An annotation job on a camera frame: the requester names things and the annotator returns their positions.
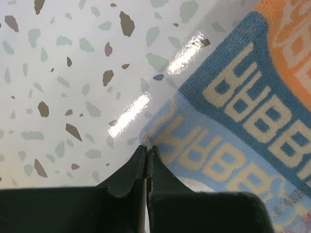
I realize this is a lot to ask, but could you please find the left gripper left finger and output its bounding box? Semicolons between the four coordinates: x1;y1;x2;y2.
0;146;147;233

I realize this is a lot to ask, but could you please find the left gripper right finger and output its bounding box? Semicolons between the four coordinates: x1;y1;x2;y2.
146;148;274;233

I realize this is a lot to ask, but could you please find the white orange patterned towel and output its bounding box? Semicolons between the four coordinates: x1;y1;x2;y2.
140;0;311;233

